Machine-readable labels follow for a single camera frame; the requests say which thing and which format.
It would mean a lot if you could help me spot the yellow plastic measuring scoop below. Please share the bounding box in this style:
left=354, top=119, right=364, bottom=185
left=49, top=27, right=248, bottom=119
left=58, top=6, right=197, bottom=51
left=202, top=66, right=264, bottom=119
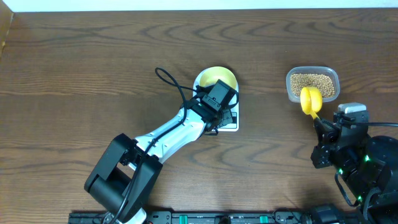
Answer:
left=300, top=86, right=323, bottom=119

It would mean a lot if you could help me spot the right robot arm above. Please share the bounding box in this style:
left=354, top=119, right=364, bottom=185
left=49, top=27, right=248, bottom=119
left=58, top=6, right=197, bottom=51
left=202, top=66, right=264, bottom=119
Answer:
left=310, top=115, right=397, bottom=223

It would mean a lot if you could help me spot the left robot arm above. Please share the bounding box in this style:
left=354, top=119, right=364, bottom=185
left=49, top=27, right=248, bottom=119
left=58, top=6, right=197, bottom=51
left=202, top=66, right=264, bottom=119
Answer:
left=84, top=80, right=238, bottom=223

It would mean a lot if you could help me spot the white digital kitchen scale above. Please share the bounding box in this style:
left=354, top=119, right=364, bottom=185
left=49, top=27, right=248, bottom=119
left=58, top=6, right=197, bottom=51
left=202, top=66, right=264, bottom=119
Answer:
left=193, top=72, right=239, bottom=132

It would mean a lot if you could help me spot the yellow plastic bowl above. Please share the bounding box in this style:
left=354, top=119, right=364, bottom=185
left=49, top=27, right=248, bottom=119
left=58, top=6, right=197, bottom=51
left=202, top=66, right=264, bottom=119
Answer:
left=199, top=67, right=238, bottom=90

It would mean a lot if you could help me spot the clear plastic container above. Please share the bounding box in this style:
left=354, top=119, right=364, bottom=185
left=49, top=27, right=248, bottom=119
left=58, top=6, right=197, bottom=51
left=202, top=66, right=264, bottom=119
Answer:
left=286, top=66, right=340, bottom=103

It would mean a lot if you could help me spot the soybeans pile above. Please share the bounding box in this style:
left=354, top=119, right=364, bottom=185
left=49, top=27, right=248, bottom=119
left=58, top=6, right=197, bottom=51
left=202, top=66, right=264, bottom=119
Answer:
left=290, top=73, right=336, bottom=98

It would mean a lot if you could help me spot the brown cardboard edge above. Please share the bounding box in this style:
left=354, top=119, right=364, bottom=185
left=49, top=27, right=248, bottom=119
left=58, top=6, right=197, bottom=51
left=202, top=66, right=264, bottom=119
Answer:
left=0, top=0, right=14, bottom=55

